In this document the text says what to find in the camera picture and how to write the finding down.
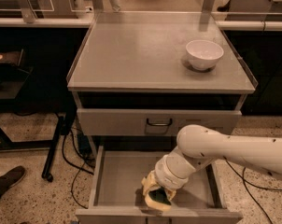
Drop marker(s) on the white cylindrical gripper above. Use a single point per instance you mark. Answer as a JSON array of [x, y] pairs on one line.
[[164, 178]]

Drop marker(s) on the green and yellow sponge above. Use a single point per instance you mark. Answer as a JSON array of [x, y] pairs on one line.
[[157, 199]]

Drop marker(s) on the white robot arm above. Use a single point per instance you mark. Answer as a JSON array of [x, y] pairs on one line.
[[196, 147]]

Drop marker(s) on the open grey middle drawer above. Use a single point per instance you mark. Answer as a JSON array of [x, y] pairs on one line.
[[116, 195]]

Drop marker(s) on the closed grey top drawer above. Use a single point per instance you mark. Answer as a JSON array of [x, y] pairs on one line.
[[132, 122]]

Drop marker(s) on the grey drawer cabinet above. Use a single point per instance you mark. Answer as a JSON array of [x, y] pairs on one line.
[[138, 60]]

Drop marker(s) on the white ceramic bowl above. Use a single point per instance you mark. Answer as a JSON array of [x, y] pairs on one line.
[[203, 54]]

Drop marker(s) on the brown shoe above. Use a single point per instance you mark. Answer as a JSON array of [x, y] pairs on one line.
[[11, 178]]

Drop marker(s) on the black drawer handle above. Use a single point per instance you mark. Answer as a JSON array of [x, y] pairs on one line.
[[163, 123]]

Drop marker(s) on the black metal table frame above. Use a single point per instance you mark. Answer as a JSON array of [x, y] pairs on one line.
[[6, 144]]

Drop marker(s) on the white horizontal rail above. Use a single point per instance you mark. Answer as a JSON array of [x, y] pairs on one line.
[[80, 23]]

